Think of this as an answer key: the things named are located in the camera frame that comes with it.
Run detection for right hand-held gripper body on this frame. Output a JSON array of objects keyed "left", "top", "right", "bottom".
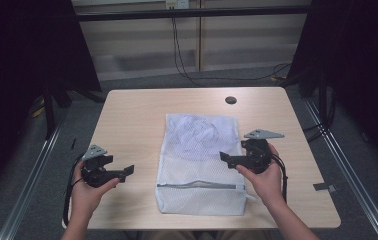
[{"left": 240, "top": 129, "right": 286, "bottom": 175}]

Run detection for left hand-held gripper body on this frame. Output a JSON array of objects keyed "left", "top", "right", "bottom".
[{"left": 80, "top": 144, "right": 115, "bottom": 188}]

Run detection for white mesh laundry bag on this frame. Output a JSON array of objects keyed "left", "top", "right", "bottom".
[{"left": 154, "top": 113, "right": 257, "bottom": 217}]

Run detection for person's left hand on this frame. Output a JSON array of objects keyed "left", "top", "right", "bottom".
[{"left": 71, "top": 161, "right": 121, "bottom": 220}]

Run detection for person's right hand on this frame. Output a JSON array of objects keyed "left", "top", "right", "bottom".
[{"left": 236, "top": 143, "right": 287, "bottom": 210}]

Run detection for white crumpled garment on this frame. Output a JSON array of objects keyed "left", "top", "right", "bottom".
[{"left": 170, "top": 114, "right": 241, "bottom": 152}]

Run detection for grey tape strip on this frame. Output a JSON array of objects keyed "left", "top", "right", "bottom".
[{"left": 312, "top": 182, "right": 338, "bottom": 194}]

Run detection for black metal stand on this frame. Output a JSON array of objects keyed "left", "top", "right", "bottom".
[
  {"left": 40, "top": 78, "right": 75, "bottom": 141},
  {"left": 316, "top": 71, "right": 336, "bottom": 129}
]

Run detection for black curtain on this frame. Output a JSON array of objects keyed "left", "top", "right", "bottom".
[
  {"left": 0, "top": 0, "right": 102, "bottom": 204},
  {"left": 288, "top": 0, "right": 378, "bottom": 176}
]

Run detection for black horizontal bar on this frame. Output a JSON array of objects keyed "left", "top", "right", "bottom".
[{"left": 76, "top": 5, "right": 312, "bottom": 23}]

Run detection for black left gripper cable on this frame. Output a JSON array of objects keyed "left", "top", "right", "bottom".
[{"left": 62, "top": 155, "right": 85, "bottom": 228}]

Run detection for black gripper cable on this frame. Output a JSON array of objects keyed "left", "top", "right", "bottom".
[
  {"left": 62, "top": 155, "right": 85, "bottom": 228},
  {"left": 270, "top": 152, "right": 289, "bottom": 204}
]

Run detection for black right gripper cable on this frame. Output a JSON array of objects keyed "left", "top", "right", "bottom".
[{"left": 270, "top": 152, "right": 289, "bottom": 204}]

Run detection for black floor cables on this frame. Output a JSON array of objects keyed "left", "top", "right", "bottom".
[{"left": 302, "top": 121, "right": 330, "bottom": 144}]

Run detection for metal floor rail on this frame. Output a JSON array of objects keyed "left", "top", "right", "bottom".
[
  {"left": 302, "top": 97, "right": 378, "bottom": 240},
  {"left": 0, "top": 111, "right": 66, "bottom": 240}
]

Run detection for black hanging wall cables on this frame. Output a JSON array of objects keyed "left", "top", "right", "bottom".
[{"left": 171, "top": 8, "right": 292, "bottom": 88}]

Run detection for white wall socket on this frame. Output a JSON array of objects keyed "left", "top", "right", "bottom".
[{"left": 165, "top": 0, "right": 191, "bottom": 10}]

